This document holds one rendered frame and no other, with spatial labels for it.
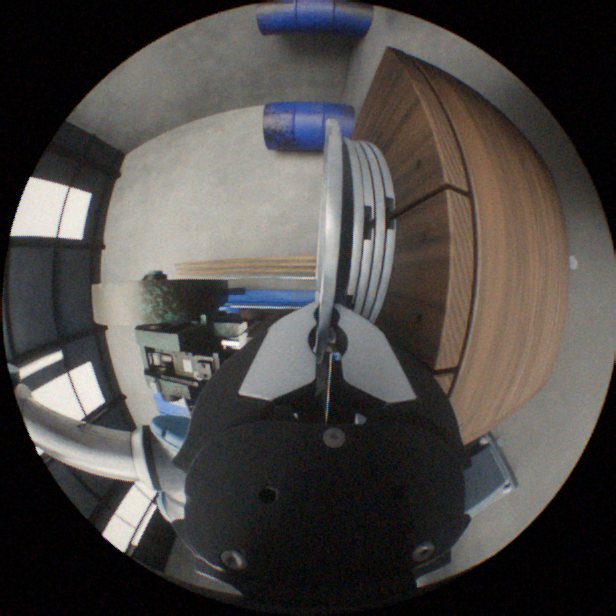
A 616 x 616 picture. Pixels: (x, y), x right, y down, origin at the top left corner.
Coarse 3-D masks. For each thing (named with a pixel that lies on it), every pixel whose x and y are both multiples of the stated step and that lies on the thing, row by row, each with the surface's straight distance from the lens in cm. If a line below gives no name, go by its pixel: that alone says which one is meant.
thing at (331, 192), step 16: (336, 128) 15; (336, 144) 12; (336, 160) 11; (336, 176) 10; (336, 192) 10; (320, 208) 37; (336, 208) 9; (320, 224) 23; (336, 224) 9; (320, 240) 18; (336, 240) 9; (320, 256) 18; (336, 256) 9; (320, 272) 18; (336, 272) 9; (320, 288) 20; (320, 304) 10; (320, 320) 11; (320, 336) 12; (320, 352) 14
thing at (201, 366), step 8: (200, 352) 107; (208, 352) 106; (176, 360) 115; (184, 360) 111; (192, 360) 107; (200, 360) 103; (208, 360) 101; (176, 368) 118; (184, 368) 114; (192, 368) 110; (200, 368) 103; (208, 368) 100; (192, 376) 113; (200, 376) 105; (208, 376) 102
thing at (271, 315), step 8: (240, 312) 126; (248, 312) 119; (256, 312) 116; (264, 312) 113; (272, 312) 111; (280, 312) 111; (288, 312) 111; (264, 320) 89; (272, 320) 88; (248, 328) 72; (256, 328) 74; (264, 328) 74; (248, 336) 64; (328, 344) 61; (328, 352) 62; (336, 352) 63
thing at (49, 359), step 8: (56, 352) 275; (40, 360) 271; (48, 360) 271; (56, 360) 276; (24, 368) 271; (32, 368) 269; (40, 368) 273; (24, 376) 273; (152, 504) 451; (152, 512) 450; (144, 520) 447; (136, 536) 449
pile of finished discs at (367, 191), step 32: (352, 160) 16; (384, 160) 18; (352, 192) 17; (384, 192) 17; (352, 224) 16; (384, 224) 14; (352, 256) 13; (384, 256) 16; (352, 288) 14; (384, 288) 15
